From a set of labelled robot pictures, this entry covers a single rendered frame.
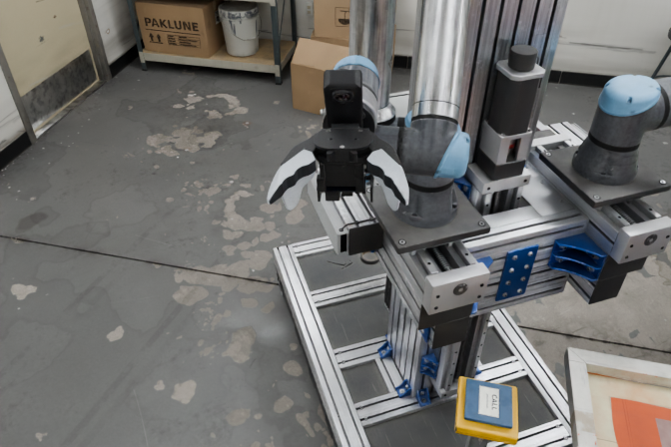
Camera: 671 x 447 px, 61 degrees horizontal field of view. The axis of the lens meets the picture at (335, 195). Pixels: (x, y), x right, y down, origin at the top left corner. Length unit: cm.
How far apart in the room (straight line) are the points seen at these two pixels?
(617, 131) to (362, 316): 138
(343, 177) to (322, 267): 194
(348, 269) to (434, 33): 181
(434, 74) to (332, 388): 152
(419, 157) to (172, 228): 251
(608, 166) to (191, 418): 179
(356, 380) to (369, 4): 154
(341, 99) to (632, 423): 102
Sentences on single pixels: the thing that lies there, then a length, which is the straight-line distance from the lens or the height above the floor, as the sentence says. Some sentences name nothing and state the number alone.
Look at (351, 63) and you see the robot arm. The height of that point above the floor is 172.
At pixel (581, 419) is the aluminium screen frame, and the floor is 99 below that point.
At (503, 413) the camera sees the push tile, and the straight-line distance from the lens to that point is 134.
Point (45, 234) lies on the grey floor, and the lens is 349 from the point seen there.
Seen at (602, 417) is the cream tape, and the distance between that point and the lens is 142.
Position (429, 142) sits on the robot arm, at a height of 161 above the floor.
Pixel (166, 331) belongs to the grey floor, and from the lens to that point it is 276.
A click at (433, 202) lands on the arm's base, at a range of 123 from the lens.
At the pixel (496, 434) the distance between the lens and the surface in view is 133.
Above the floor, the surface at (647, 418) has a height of 96.
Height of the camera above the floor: 208
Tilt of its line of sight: 38 degrees down
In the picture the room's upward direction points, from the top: straight up
